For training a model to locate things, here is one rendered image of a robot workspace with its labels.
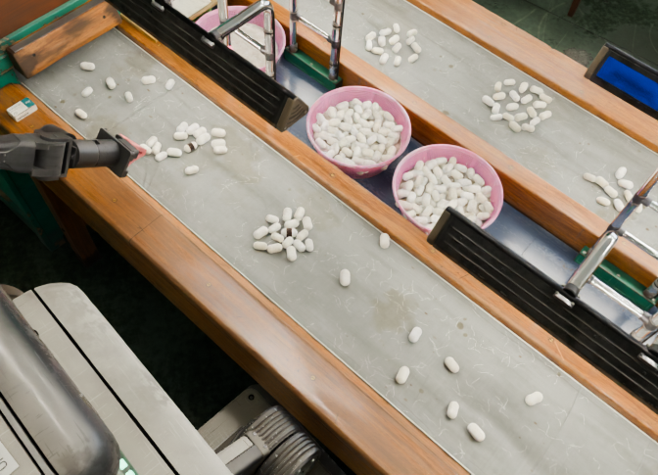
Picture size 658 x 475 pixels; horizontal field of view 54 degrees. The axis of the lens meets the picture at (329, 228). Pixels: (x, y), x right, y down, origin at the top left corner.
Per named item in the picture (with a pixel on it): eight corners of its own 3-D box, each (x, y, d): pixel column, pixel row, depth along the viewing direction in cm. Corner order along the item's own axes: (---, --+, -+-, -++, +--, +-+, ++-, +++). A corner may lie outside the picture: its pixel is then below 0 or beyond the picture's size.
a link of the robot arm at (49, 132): (41, 182, 121) (48, 139, 119) (4, 160, 126) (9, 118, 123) (92, 177, 132) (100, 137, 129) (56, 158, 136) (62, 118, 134)
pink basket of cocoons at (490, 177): (451, 275, 152) (460, 257, 143) (365, 211, 160) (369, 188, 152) (512, 208, 163) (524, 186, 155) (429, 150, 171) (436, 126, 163)
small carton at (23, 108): (17, 122, 157) (14, 117, 155) (9, 115, 158) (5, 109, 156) (38, 109, 159) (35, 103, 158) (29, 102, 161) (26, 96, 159)
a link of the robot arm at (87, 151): (71, 172, 125) (77, 145, 124) (49, 160, 128) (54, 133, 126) (100, 170, 131) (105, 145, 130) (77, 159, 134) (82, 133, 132)
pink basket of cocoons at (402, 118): (388, 203, 161) (393, 180, 153) (290, 169, 165) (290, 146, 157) (417, 127, 175) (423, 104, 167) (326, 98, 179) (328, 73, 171)
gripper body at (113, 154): (107, 126, 138) (78, 126, 131) (138, 152, 134) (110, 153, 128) (97, 152, 140) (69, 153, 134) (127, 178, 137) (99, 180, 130)
